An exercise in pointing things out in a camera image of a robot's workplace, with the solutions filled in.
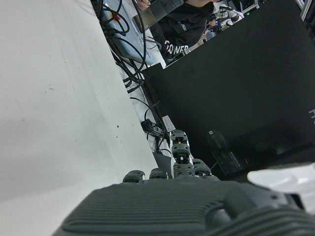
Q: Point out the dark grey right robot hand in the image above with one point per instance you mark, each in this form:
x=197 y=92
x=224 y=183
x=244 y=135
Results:
x=157 y=209

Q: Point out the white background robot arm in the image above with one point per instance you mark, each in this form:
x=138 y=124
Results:
x=231 y=15

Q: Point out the white label sticker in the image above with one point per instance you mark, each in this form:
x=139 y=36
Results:
x=168 y=123

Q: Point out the large black monitor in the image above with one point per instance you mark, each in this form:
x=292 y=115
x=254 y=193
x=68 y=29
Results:
x=233 y=83

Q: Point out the blue-grey teach pendant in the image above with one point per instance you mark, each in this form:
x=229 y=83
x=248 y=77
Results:
x=128 y=41

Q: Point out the person in black hoodie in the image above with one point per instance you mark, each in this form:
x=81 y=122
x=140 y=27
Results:
x=182 y=27

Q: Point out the white wrist mount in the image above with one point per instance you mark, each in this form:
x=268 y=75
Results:
x=288 y=180

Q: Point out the aluminium frame profile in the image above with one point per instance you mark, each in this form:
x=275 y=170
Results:
x=305 y=8

